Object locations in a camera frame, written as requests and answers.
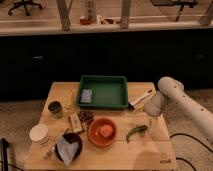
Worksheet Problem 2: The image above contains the grey cloth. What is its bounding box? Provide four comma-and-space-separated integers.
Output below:
56, 136, 79, 166

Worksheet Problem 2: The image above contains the red object on shelf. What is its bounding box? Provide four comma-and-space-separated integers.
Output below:
79, 16, 92, 25

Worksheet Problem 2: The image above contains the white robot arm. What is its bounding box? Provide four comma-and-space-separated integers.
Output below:
144, 77, 213, 144

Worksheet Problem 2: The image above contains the green plastic tray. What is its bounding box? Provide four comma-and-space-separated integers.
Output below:
76, 75, 128, 110

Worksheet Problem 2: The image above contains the orange bowl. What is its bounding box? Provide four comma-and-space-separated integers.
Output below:
88, 118, 117, 148

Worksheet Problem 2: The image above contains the dark grape bunch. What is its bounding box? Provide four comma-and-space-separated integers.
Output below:
78, 111, 94, 125

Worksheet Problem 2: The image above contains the white paper cup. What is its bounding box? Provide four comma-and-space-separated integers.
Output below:
29, 124, 49, 144

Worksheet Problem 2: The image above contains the dark green cup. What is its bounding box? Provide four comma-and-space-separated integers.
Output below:
48, 101, 63, 118

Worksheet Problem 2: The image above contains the white handled brush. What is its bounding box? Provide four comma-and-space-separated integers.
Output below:
128, 90, 153, 110

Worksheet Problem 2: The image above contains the orange fruit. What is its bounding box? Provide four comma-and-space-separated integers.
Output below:
100, 125, 114, 138

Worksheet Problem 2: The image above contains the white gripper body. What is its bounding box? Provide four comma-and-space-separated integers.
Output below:
144, 91, 167, 117

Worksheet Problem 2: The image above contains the black cable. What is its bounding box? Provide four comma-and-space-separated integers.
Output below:
169, 132, 213, 171

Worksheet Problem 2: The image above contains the yellow banana toy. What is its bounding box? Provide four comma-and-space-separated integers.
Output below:
65, 90, 73, 110

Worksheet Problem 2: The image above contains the brown wooden block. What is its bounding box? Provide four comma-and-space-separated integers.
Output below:
69, 113, 84, 133

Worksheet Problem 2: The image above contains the green pepper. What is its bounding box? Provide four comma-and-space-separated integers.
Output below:
126, 125, 148, 143

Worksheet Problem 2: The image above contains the grey sponge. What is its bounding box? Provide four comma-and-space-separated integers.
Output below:
80, 89, 92, 103

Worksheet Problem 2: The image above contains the black office chair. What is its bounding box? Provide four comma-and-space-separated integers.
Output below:
8, 0, 43, 16

